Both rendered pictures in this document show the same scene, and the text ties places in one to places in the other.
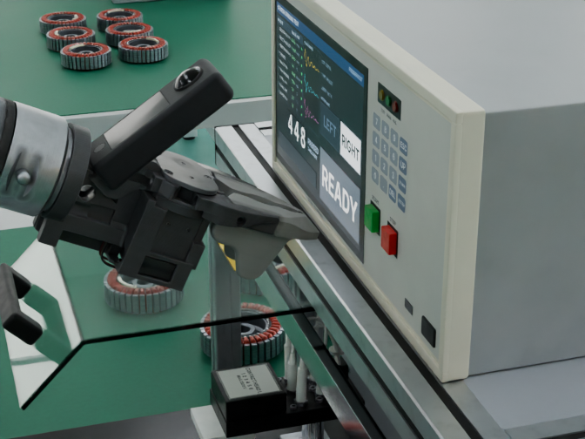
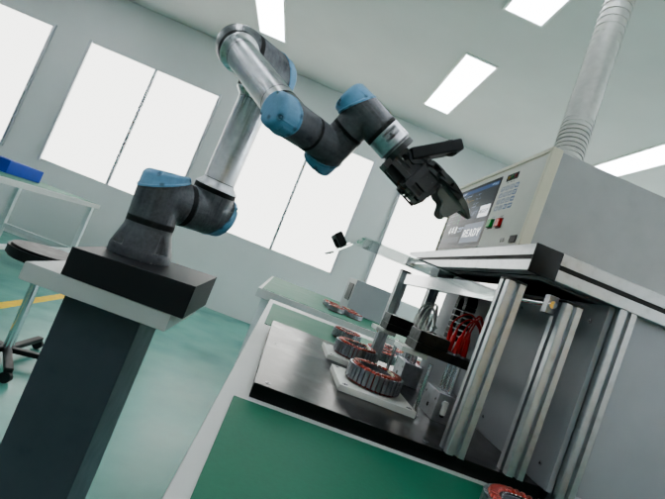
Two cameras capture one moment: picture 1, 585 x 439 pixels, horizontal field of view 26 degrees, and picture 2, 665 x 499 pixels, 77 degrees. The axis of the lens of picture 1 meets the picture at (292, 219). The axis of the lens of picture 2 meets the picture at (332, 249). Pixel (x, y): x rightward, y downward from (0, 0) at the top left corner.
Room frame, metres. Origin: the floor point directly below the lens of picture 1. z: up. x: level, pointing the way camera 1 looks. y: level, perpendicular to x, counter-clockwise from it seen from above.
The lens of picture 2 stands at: (0.00, 0.03, 0.95)
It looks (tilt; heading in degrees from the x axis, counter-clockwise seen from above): 4 degrees up; 12
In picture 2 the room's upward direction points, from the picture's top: 22 degrees clockwise
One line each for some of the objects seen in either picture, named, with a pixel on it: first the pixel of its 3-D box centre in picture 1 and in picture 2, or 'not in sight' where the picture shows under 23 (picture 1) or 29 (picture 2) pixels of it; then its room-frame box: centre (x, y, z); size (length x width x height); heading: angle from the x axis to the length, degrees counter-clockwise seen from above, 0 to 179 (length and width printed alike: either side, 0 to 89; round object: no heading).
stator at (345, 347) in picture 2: not in sight; (355, 350); (1.08, 0.12, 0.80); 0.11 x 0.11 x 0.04
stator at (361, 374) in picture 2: not in sight; (374, 376); (0.85, 0.05, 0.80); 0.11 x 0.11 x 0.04
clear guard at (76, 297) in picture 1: (177, 291); (391, 265); (1.08, 0.11, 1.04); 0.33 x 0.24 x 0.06; 107
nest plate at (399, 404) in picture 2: not in sight; (369, 388); (0.85, 0.05, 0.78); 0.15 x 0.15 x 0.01; 17
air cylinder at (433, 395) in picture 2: not in sight; (439, 403); (0.89, -0.09, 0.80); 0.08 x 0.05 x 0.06; 17
